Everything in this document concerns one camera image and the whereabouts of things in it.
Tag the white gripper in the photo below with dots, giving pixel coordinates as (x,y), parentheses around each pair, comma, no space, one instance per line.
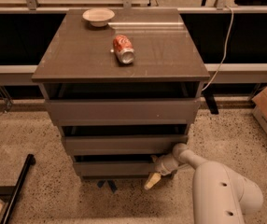
(162,166)

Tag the grey bottom drawer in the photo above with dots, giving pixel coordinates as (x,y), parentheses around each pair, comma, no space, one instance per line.
(114,169)

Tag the grey drawer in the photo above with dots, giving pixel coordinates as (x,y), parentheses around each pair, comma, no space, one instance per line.
(117,145)
(122,112)
(114,169)

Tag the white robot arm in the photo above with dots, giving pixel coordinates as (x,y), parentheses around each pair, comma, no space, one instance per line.
(220,195)

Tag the grey middle drawer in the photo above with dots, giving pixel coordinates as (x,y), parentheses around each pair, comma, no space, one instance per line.
(117,145)

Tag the grey top drawer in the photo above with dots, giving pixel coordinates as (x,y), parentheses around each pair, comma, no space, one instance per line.
(122,112)

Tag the grey drawer cabinet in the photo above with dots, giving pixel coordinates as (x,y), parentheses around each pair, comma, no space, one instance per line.
(80,64)

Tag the red soda can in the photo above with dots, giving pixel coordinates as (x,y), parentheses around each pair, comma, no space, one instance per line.
(123,49)

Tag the black pole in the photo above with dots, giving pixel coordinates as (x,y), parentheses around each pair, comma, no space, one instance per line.
(30,161)

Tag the white bowl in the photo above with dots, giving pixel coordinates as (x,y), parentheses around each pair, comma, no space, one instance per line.
(98,17)

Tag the black bracket leg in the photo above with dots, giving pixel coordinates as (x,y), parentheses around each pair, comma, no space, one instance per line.
(210,101)

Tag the grey metal rail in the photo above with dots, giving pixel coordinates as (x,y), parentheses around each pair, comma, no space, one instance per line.
(228,73)

